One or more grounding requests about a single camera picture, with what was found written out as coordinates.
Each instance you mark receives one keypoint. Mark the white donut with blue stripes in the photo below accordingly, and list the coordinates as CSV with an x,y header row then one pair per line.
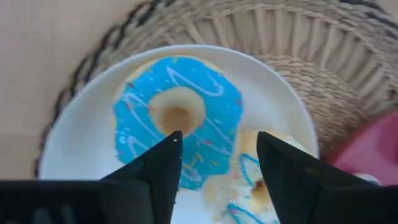
x,y
236,193

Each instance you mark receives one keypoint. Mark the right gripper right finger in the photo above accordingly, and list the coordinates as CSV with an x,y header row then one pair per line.
x,y
289,180

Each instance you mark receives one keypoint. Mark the round woven placemat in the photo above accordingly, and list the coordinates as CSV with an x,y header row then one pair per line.
x,y
311,46

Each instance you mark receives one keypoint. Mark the large blue frosted donut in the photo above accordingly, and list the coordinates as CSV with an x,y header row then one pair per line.
x,y
217,102

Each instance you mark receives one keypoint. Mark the white round plate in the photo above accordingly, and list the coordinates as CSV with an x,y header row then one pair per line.
x,y
77,140

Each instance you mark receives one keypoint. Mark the red round plate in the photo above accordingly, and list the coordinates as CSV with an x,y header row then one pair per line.
x,y
373,149

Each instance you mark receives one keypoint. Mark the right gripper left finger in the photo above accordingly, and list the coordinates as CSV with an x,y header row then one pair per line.
x,y
161,174

